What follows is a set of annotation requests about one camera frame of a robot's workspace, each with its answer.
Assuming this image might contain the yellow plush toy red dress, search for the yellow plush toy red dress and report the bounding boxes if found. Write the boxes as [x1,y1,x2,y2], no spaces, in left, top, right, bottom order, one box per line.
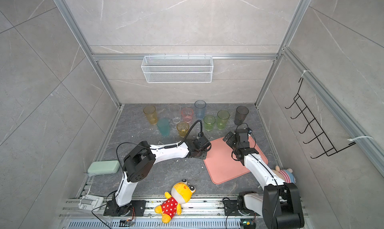
[155,179,196,224]

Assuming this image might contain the short amber glass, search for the short amber glass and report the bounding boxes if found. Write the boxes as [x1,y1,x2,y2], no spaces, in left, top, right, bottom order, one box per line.
[177,122,190,138]

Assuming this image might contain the pink glass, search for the pink glass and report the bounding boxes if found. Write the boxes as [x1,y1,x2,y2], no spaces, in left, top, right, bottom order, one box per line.
[181,107,194,123]

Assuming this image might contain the pink plastic tray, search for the pink plastic tray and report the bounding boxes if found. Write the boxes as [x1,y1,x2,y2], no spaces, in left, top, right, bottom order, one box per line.
[204,138,277,186]

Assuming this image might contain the tall green glass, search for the tall green glass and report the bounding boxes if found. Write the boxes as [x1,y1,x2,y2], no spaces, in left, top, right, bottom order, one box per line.
[217,110,230,130]

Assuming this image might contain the clear glass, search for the clear glass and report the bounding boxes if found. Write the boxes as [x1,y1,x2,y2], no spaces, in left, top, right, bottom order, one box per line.
[169,104,181,125]

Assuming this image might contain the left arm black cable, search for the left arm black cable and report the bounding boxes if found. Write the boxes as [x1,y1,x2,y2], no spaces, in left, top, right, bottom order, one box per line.
[178,119,204,147]

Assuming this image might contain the green sponge box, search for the green sponge box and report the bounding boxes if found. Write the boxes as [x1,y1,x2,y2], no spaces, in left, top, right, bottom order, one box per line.
[87,160,120,176]

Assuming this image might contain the small plush doll striped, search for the small plush doll striped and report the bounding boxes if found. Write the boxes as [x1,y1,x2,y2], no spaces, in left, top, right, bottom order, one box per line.
[274,166,296,183]

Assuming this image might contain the dark grey glass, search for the dark grey glass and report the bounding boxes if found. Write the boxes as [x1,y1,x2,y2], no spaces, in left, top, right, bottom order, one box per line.
[234,105,249,126]

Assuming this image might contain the white wire mesh basket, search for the white wire mesh basket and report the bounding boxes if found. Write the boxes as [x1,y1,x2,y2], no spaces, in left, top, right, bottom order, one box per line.
[141,55,214,83]

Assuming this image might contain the teal frosted cup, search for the teal frosted cup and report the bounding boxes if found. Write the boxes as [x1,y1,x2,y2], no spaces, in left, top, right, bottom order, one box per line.
[157,118,171,137]

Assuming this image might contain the blue tall glass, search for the blue tall glass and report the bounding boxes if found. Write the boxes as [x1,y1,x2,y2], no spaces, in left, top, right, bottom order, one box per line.
[194,100,207,120]

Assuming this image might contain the white clip device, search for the white clip device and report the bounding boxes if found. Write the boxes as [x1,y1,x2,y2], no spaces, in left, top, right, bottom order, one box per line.
[78,195,104,212]

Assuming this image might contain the small green glass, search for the small green glass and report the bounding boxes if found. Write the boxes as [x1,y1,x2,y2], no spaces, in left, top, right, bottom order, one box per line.
[203,115,216,132]

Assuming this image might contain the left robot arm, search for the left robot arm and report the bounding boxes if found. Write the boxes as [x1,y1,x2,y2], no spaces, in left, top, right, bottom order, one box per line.
[104,136,212,217]

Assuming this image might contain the tall amber glass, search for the tall amber glass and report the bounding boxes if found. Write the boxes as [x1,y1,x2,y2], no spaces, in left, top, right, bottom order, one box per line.
[143,105,158,125]

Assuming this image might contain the black wire hook rack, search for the black wire hook rack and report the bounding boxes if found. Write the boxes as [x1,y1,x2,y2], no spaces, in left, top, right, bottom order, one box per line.
[285,78,356,160]

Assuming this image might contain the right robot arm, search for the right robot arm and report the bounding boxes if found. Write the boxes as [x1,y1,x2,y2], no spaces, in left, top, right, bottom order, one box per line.
[223,129,305,229]

